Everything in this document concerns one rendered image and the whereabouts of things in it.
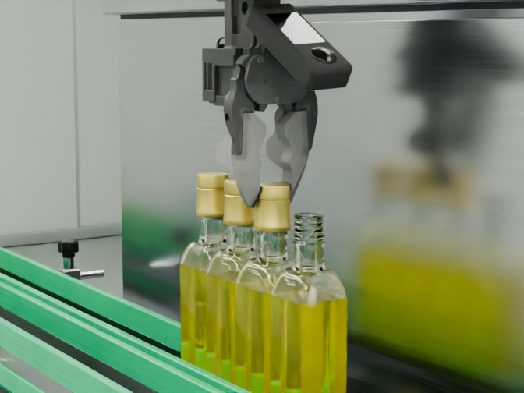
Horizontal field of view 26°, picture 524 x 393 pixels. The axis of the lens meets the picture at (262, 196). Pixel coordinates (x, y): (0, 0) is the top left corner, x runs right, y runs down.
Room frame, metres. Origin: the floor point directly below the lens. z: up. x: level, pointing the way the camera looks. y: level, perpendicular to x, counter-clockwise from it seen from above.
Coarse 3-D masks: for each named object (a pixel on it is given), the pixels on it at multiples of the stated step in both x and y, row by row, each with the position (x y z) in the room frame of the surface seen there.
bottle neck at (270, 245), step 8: (264, 232) 1.07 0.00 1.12; (272, 232) 1.07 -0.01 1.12; (280, 232) 1.07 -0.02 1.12; (264, 240) 1.07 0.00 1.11; (272, 240) 1.07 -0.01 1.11; (280, 240) 1.07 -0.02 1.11; (264, 248) 1.07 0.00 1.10; (272, 248) 1.07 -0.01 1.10; (280, 248) 1.07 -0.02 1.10; (264, 256) 1.07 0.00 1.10; (272, 256) 1.07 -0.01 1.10; (280, 256) 1.07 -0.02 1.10
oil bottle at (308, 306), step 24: (288, 288) 1.01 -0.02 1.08; (312, 288) 1.00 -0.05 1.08; (336, 288) 1.02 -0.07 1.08; (288, 312) 1.01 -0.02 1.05; (312, 312) 1.00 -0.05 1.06; (336, 312) 1.01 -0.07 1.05; (288, 336) 1.01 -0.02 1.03; (312, 336) 1.00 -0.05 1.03; (336, 336) 1.02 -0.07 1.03; (288, 360) 1.01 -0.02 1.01; (312, 360) 1.00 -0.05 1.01; (336, 360) 1.02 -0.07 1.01; (288, 384) 1.01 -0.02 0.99; (312, 384) 1.00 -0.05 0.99; (336, 384) 1.02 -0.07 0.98
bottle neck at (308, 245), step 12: (300, 216) 1.02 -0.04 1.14; (312, 216) 1.02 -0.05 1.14; (324, 216) 1.03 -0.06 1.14; (300, 228) 1.02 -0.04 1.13; (312, 228) 1.02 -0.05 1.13; (300, 240) 1.02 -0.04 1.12; (312, 240) 1.02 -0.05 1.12; (300, 252) 1.02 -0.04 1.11; (312, 252) 1.02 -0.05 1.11; (300, 264) 1.02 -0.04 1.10; (312, 264) 1.02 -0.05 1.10
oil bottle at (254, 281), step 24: (264, 264) 1.06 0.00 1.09; (288, 264) 1.06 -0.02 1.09; (240, 288) 1.07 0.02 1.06; (264, 288) 1.05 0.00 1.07; (240, 312) 1.07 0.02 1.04; (264, 312) 1.04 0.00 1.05; (240, 336) 1.07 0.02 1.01; (264, 336) 1.04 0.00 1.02; (240, 360) 1.07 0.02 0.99; (264, 360) 1.04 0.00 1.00; (240, 384) 1.08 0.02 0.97; (264, 384) 1.04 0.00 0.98
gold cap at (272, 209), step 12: (264, 192) 1.06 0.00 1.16; (276, 192) 1.06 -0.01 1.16; (288, 192) 1.07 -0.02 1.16; (264, 204) 1.06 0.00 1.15; (276, 204) 1.06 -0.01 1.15; (288, 204) 1.07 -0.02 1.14; (264, 216) 1.06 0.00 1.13; (276, 216) 1.06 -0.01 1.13; (288, 216) 1.07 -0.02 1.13; (264, 228) 1.06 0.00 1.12; (276, 228) 1.06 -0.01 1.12; (288, 228) 1.07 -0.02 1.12
